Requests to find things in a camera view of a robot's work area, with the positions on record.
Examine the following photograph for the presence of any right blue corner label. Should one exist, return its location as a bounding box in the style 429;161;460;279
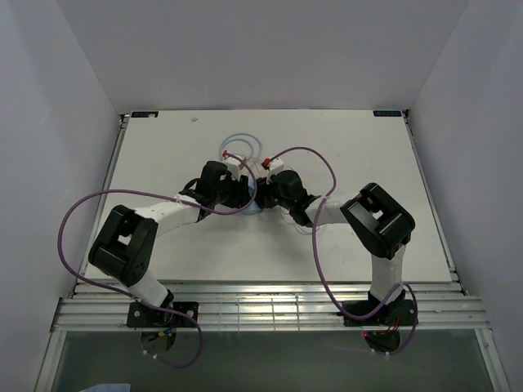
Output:
373;110;402;118

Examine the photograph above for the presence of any light blue charging cable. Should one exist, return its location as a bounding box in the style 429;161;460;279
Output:
285;216;320;237

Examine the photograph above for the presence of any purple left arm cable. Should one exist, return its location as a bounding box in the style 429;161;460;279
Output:
56;161;258;368

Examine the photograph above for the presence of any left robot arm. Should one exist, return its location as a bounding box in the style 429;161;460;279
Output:
88;155;253;327

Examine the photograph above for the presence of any blue corner label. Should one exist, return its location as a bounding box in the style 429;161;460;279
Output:
373;110;402;118
131;111;159;118

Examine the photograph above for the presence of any thick blue socket cord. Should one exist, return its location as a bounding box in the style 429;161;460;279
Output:
218;132;265;164

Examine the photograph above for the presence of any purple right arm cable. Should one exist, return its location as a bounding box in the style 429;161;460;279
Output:
269;145;419;356

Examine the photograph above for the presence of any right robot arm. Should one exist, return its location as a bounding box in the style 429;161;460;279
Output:
256;170;415;324

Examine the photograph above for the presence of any round blue power socket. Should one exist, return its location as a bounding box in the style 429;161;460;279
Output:
241;179;262;216

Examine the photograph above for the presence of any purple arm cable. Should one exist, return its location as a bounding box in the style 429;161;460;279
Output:
269;145;419;356
56;161;258;368

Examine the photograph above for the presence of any blue cloth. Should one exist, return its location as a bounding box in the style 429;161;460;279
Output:
85;383;131;392

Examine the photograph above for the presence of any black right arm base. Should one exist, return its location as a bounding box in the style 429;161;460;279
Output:
338;297;418;355

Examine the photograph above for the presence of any left blue corner label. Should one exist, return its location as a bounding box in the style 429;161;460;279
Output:
131;111;159;118

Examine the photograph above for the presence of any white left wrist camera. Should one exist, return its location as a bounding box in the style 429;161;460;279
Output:
222;150;245;180

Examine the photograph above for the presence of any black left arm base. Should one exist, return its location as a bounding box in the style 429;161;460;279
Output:
125;302;194;359

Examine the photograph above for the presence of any aluminium table edge rail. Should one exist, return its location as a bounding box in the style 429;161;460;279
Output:
51;282;489;332

